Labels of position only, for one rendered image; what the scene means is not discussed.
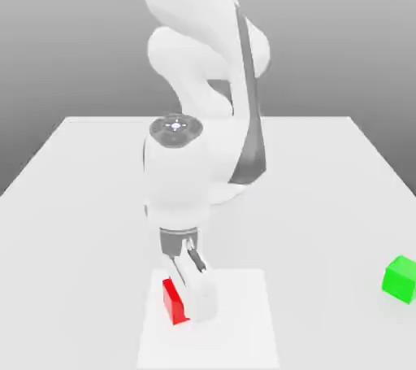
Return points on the small red cube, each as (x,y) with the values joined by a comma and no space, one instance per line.
(172,303)

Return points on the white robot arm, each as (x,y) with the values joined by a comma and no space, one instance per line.
(182,174)

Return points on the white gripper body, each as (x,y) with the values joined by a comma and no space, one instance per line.
(199,292)

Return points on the small green cube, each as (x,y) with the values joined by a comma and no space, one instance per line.
(399,279)

